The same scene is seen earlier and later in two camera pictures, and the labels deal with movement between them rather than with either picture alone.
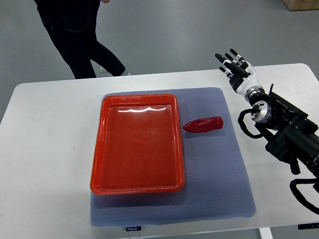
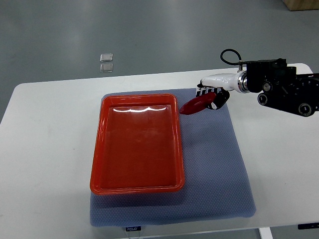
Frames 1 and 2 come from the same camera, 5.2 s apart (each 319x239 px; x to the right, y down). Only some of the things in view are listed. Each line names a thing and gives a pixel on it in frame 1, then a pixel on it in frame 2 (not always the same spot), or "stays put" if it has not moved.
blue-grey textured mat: x=218 y=183 stays put
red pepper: x=204 y=124 → x=197 y=103
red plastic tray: x=137 y=148 stays put
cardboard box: x=302 y=5 stays put
